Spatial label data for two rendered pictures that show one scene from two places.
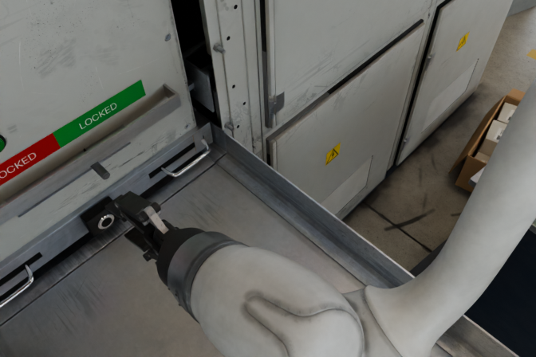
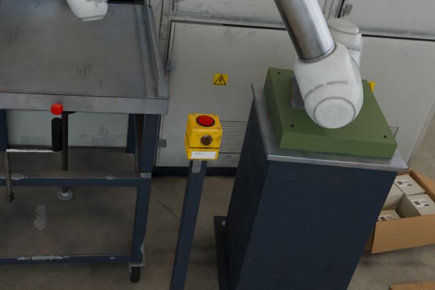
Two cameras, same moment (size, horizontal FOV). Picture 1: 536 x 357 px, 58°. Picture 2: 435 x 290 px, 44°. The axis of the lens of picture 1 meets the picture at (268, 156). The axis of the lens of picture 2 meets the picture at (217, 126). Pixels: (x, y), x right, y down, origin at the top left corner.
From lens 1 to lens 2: 1.49 m
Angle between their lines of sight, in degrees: 27
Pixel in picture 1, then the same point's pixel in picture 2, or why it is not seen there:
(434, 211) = not seen: hidden behind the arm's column
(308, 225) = (144, 31)
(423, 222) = not seen: hidden behind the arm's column
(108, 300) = (46, 8)
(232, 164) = (140, 8)
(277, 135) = (178, 22)
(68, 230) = not seen: outside the picture
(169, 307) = (63, 19)
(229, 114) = not seen: outside the picture
